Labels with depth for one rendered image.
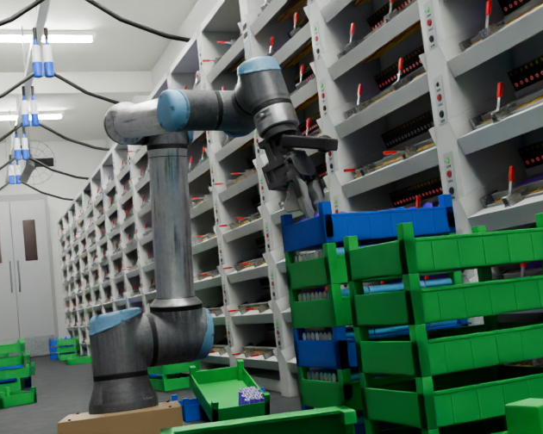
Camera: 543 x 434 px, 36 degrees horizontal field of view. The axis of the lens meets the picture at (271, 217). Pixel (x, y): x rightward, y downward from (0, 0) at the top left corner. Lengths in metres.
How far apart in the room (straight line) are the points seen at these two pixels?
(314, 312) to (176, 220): 0.81
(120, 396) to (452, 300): 1.19
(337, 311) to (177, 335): 0.86
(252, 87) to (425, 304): 0.67
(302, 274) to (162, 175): 0.79
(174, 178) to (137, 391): 0.59
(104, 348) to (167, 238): 0.35
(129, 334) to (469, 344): 1.19
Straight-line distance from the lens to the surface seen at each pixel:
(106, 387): 2.33
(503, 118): 2.00
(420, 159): 2.29
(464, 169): 2.12
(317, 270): 1.64
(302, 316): 1.72
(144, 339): 2.34
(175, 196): 2.38
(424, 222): 1.71
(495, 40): 2.01
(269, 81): 1.77
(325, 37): 2.84
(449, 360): 1.36
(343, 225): 1.62
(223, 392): 3.04
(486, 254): 1.41
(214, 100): 1.85
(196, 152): 4.81
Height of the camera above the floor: 0.38
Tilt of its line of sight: 6 degrees up
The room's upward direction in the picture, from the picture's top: 6 degrees counter-clockwise
